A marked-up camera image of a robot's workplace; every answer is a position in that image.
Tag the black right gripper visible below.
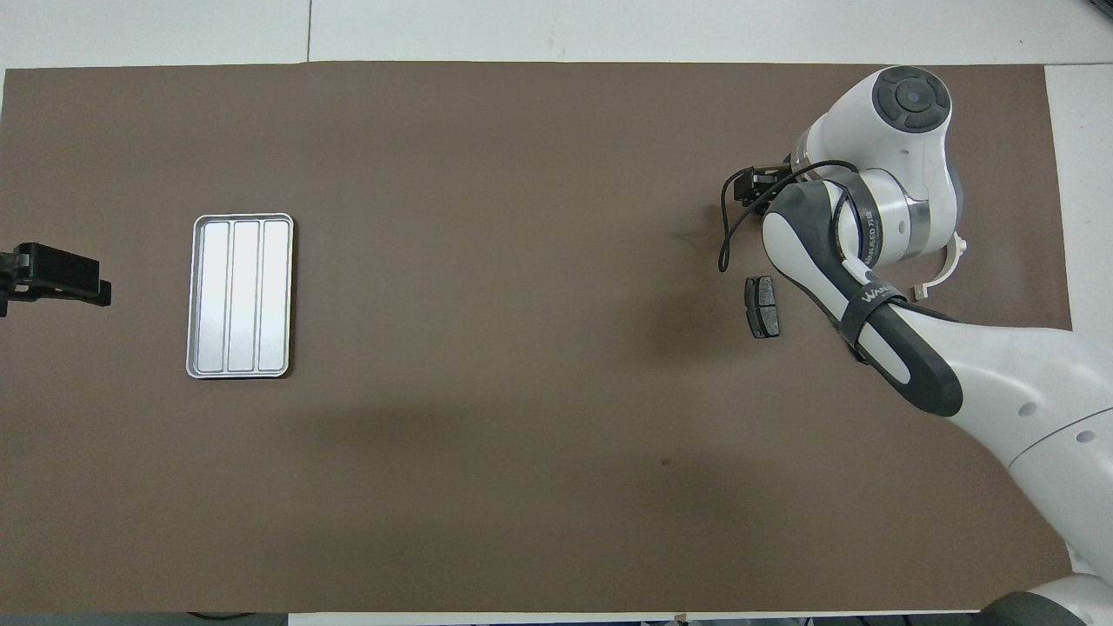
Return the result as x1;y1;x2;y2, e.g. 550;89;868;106
733;163;796;208

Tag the brown table mat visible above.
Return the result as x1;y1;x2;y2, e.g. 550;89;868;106
0;61;1075;614

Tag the white semicircular plastic bracket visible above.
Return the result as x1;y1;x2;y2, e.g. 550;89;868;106
909;230;968;302

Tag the dark rectangular brake pad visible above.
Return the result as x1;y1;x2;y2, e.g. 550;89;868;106
745;276;781;339

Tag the silver metal tray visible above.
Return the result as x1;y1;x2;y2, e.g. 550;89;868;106
185;213;295;380

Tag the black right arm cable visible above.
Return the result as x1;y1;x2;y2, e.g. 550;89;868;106
718;161;862;273

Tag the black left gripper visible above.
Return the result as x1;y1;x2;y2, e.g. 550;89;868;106
0;243;112;318

